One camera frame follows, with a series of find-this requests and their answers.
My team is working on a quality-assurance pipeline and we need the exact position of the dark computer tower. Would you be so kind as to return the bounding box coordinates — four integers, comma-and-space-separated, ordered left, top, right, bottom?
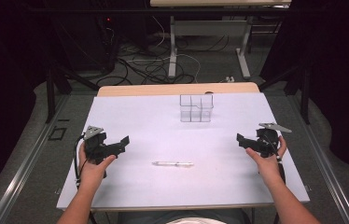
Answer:
52, 12, 119, 73

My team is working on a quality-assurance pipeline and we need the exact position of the white table cover sheet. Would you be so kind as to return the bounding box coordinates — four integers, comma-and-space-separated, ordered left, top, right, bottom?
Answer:
56, 91, 311, 210

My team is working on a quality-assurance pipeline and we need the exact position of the white desk with metal legs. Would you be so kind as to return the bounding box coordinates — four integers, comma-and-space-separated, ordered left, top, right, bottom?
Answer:
149, 0, 292, 79

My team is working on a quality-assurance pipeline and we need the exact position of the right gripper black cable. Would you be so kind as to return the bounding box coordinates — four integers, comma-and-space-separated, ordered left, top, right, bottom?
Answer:
265, 134, 287, 185

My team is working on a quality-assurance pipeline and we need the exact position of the tangle of black floor cables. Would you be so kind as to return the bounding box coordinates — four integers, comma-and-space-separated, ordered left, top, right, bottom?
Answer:
95, 33, 230, 86

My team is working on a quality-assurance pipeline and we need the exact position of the person's left hand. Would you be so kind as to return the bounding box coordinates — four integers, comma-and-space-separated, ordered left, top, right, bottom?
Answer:
77, 143, 118, 190

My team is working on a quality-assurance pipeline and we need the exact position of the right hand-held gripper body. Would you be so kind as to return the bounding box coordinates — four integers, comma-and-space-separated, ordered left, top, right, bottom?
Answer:
255, 121, 293, 159

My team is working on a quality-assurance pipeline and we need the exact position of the white pen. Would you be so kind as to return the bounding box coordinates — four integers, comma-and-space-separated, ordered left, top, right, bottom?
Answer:
151, 160, 195, 168

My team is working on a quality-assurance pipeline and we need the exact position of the person's white shirt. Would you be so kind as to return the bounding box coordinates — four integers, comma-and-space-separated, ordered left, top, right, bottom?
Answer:
165, 217, 227, 224

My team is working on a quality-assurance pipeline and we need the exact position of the white floor cable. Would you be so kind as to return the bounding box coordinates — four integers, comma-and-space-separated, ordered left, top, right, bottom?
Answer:
150, 15, 202, 84

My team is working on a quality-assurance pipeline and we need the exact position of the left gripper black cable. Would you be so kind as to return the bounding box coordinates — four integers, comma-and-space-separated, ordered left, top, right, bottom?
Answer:
74, 135, 87, 190

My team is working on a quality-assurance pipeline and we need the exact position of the black metal stand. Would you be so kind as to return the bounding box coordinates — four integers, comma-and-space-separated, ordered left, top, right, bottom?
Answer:
258, 60, 311, 125
45, 60, 102, 124

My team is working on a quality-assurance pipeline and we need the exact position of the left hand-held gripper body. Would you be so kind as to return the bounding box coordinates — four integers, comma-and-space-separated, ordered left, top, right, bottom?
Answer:
83, 125, 118, 165

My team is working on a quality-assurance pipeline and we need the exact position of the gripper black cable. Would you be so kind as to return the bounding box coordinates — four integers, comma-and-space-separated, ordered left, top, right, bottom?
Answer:
265, 134, 287, 185
74, 135, 87, 190

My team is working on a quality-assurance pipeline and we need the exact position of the dark curtain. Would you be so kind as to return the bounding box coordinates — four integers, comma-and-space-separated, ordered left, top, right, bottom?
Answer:
260, 0, 349, 181
0, 0, 54, 209

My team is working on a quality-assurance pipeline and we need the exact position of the clear plastic pen organizer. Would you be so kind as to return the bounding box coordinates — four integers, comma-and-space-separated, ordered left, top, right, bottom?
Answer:
179, 93, 215, 123

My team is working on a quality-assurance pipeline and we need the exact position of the metal floor rail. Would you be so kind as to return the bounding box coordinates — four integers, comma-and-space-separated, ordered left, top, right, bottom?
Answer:
0, 93, 71, 224
286, 92, 349, 224

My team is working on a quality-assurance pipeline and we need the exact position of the person's right hand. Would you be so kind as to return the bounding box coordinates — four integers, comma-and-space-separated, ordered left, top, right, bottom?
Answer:
244, 135, 288, 188

